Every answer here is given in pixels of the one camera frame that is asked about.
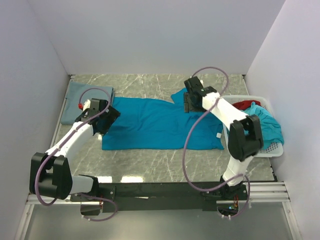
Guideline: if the bright blue t shirt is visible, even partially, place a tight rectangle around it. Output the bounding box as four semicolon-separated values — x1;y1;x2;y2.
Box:
101;88;224;151

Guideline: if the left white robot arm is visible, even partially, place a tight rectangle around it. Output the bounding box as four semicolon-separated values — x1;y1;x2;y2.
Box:
29;98;121;200

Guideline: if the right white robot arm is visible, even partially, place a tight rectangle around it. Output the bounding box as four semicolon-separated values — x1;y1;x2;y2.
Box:
182;76;264;192

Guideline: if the folded grey-blue t shirt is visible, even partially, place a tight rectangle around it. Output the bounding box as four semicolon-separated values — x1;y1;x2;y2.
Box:
60;81;115;125

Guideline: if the red t shirt in basket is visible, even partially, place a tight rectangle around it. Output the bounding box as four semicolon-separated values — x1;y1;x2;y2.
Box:
232;100;261;111

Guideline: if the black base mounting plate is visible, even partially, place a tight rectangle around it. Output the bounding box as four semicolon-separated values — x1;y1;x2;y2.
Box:
69;181;250;213

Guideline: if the teal t shirt in basket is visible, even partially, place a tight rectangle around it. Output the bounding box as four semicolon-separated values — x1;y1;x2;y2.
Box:
243;101;285;150

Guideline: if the white plastic laundry basket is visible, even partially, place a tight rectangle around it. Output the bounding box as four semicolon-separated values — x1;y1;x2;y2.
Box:
223;95;284;158

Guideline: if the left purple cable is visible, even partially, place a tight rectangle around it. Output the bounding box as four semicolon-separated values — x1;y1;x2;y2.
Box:
34;87;119;222

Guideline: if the purple cable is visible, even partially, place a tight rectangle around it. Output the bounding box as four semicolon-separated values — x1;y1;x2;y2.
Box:
34;87;119;222
181;66;251;221

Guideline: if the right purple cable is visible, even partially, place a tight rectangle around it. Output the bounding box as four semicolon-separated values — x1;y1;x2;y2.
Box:
181;66;251;221

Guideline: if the aluminium rail frame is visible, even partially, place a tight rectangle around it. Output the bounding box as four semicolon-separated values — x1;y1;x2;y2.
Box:
26;74;292;206

